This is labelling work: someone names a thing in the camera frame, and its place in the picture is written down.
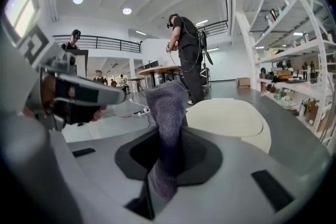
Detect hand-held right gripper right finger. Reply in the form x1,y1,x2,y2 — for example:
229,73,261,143
157,127,330,224

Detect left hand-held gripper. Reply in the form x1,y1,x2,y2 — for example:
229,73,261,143
0,15,127,132

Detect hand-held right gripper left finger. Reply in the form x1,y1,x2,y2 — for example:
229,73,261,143
49,127,158,224

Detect beige plastic trash bin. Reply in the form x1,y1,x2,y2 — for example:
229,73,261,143
185,98,272,154

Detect dark purple cloth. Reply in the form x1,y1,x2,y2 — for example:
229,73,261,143
144,80,190,202

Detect person's left hand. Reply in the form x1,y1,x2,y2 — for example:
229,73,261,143
39,76,108,125

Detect white power strip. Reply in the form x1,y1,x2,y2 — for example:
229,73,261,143
132,108,151,116

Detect black railing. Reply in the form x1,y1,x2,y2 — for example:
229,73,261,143
52,35,142,55

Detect round wooden table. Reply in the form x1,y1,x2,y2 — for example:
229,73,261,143
138,65,182,87

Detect cardboard box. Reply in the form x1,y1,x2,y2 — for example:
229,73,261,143
235,77,251,89

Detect white shelving unit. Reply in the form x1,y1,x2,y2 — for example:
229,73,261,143
235,0,336,150

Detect white cable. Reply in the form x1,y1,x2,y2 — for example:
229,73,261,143
128,98,148,111

